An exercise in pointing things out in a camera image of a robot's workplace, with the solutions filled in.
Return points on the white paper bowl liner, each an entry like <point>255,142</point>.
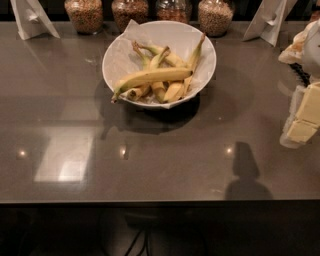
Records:
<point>133,31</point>

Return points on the white folded card left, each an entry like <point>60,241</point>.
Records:
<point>31,19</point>

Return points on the glass jar of grains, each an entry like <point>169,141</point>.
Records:
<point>174,10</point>
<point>86,16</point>
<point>215,16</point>
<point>126,10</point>

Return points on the yellow banana back curved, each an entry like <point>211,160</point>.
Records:
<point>171,58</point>

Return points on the glass jar of grains right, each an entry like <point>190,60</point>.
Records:
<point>215,16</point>

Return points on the white folded card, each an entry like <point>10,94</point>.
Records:
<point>31,19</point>
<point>268,20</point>

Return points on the small banana lower left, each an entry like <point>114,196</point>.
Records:
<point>136,93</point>

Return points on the yellow banana right side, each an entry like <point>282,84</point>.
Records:
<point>179,89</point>

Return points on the long yellow top banana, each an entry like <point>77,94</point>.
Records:
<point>149,76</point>

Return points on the white folded card right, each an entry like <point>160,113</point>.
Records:
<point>268,20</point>

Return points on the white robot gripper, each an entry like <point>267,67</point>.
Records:
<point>313,53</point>

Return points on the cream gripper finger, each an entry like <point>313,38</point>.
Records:
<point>297,132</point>

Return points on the glass jar of grains left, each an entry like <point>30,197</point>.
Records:
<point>86,16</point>

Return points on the white ceramic bowl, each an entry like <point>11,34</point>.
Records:
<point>121,63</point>

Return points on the yellow banana centre upright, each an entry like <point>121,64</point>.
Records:
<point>158,87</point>

